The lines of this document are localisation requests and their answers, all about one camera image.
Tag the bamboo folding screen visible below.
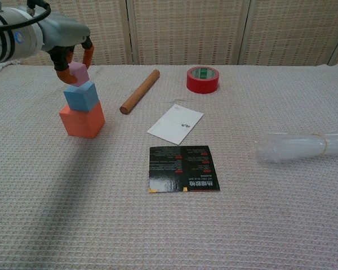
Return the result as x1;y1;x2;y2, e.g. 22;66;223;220
0;0;338;67

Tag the beige woven fringed tablecloth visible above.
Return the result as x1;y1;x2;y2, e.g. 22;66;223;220
0;62;338;270

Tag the blue foam cube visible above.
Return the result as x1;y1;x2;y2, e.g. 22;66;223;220
63;81;99;113

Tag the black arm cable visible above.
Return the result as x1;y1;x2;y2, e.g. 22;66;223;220
0;0;52;32

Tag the black printed card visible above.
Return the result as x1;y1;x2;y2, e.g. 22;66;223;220
148;145;221;194

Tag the clear plastic bag bundle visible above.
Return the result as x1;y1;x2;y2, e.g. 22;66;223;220
253;132;338;164

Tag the rubber band on bundle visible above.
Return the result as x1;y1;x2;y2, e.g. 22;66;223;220
312;134;330;156

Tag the small pink foam cube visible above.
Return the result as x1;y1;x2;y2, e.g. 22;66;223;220
68;61;90;87

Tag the red tape roll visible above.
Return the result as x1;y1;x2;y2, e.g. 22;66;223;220
186;66;220;95

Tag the large orange foam cube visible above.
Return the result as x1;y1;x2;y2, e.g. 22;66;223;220
59;101;106;139

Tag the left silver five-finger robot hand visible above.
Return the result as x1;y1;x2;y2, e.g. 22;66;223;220
35;12;96;85

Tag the white paper card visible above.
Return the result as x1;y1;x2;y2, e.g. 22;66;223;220
146;103;204;146

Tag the brown wooden dowel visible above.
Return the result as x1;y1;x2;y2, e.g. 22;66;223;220
119;69;161;115

